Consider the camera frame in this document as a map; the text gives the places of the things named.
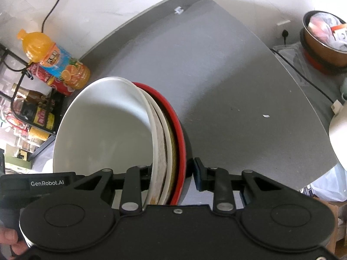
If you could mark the crumpled plastic bag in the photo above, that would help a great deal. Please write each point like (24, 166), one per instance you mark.
(325, 27)

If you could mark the orange juice bottle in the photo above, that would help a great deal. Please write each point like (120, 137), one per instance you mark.
(54, 59)

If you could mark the clear plastic bag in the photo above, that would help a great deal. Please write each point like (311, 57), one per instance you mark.
(329, 184)

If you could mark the white round appliance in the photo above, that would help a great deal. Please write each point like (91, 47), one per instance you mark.
(338, 135)

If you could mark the person's left hand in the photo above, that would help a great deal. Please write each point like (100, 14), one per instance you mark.
(9, 237)

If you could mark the red printed package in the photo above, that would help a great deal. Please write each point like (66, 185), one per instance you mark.
(43, 75)

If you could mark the red plate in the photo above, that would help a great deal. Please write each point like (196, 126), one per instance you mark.
(181, 146)

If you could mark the brown metal pot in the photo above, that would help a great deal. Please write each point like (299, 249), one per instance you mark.
(317, 46)

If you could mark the pale green cup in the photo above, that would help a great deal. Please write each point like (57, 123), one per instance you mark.
(344, 89)

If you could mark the red and black cooker base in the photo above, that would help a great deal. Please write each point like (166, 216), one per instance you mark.
(314, 62)

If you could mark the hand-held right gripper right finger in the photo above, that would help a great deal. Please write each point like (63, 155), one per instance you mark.
(200, 177)

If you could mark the black power plug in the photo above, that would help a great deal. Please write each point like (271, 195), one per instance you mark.
(284, 33)

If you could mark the black metal rack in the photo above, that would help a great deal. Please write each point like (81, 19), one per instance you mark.
(43, 146)

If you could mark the green cardboard box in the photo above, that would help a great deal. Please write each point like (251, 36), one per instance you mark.
(16, 163)

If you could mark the white power adapter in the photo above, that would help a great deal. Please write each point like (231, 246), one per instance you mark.
(336, 105)

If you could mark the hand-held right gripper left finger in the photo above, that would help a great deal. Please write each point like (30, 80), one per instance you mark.
(135, 178)

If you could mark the large white bowl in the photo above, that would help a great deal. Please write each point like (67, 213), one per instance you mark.
(108, 130)

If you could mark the small white plastic clip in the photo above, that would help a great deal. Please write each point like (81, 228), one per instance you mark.
(179, 10)

